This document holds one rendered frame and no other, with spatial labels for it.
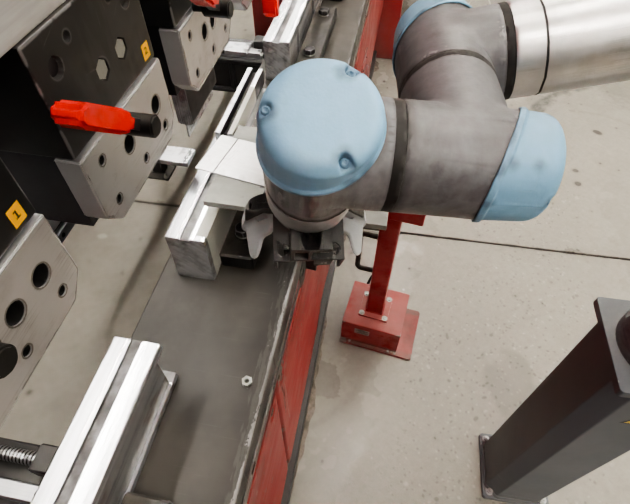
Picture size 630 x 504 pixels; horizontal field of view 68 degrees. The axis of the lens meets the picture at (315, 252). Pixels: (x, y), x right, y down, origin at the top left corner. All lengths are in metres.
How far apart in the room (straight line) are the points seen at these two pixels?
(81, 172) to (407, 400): 1.36
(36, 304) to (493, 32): 0.38
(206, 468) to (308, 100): 0.48
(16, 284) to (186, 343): 0.39
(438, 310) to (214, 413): 1.26
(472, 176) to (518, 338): 1.54
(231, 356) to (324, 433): 0.90
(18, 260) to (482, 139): 0.30
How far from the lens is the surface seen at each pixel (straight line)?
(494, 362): 1.75
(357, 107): 0.27
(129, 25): 0.45
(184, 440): 0.65
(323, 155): 0.26
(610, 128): 2.89
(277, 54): 1.13
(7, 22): 0.35
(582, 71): 0.43
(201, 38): 0.59
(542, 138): 0.32
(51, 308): 0.38
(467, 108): 0.32
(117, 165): 0.43
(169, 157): 0.77
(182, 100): 0.64
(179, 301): 0.75
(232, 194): 0.70
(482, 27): 0.41
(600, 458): 1.22
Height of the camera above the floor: 1.48
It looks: 52 degrees down
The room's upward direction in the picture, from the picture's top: straight up
